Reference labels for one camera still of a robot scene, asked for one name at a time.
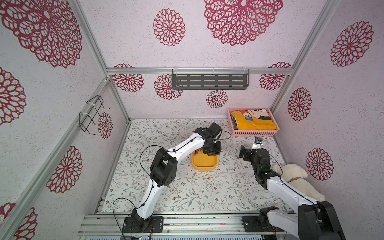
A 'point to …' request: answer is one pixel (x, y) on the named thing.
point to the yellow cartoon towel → (252, 119)
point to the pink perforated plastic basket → (248, 133)
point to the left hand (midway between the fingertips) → (218, 153)
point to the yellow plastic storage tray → (203, 162)
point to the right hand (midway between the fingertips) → (249, 144)
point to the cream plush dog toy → (294, 175)
